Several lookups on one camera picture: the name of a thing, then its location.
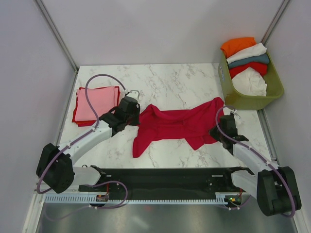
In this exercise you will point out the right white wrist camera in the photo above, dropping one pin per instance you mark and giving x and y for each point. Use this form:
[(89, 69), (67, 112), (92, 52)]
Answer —
[(234, 112)]

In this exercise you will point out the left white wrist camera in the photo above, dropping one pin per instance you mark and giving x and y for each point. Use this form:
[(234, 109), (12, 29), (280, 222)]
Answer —
[(133, 94)]

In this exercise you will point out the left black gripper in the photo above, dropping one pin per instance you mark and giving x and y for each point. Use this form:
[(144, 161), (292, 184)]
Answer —
[(136, 122)]

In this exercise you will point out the teal shirt in bin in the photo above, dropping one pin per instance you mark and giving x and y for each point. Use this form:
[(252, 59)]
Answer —
[(264, 59)]

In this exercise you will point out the aluminium frame post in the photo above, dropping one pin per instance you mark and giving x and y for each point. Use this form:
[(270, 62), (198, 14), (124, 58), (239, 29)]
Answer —
[(275, 20), (54, 30)]

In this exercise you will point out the white folded shirt in bin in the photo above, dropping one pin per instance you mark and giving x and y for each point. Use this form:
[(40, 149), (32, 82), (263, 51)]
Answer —
[(255, 50)]

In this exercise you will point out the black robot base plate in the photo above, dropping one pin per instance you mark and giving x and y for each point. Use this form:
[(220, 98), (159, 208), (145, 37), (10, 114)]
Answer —
[(165, 183)]

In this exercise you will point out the orange t shirt in bin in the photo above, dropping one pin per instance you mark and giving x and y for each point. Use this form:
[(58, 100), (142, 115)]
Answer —
[(235, 45)]

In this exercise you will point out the left aluminium frame post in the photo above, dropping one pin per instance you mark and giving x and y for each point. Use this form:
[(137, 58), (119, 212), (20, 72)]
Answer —
[(54, 30)]

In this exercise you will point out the right aluminium frame post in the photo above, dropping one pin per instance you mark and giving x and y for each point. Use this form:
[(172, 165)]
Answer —
[(275, 20)]

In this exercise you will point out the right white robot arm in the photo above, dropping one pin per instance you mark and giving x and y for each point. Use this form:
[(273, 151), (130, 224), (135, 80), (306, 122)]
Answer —
[(274, 187)]

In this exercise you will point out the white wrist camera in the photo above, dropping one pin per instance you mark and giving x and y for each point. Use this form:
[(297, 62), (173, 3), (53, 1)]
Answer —
[(234, 112), (133, 94)]

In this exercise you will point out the olive green plastic bin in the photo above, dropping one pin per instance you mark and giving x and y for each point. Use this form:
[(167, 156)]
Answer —
[(244, 102)]

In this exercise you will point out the crimson red t shirt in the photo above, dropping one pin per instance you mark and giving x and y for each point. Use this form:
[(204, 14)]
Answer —
[(193, 125)]

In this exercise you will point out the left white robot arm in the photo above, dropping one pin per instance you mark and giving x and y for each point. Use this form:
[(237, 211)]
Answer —
[(56, 167)]

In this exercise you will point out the white slotted cable duct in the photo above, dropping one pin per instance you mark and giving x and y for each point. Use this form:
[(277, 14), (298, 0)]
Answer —
[(96, 198)]

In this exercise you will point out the crumpled white shirt in bin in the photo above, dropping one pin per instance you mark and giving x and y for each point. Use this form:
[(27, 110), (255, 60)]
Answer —
[(249, 82)]

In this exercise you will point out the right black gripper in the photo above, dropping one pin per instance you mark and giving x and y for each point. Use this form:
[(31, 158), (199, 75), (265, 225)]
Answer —
[(212, 132)]

